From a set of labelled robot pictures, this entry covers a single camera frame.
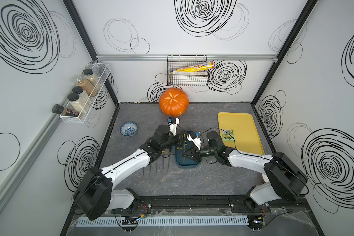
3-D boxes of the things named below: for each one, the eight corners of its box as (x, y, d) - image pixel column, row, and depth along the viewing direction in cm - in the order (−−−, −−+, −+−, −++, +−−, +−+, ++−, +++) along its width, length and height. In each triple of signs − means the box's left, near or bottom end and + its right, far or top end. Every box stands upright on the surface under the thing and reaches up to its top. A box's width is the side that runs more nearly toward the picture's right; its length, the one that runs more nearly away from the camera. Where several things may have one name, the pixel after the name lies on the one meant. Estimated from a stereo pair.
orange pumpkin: (160, 119, 112) (158, 105, 99) (162, 103, 123) (160, 88, 111) (188, 119, 112) (189, 105, 99) (187, 103, 123) (188, 88, 111)
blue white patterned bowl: (120, 137, 101) (118, 134, 98) (123, 125, 108) (122, 121, 105) (136, 137, 101) (135, 134, 98) (139, 125, 108) (137, 121, 105)
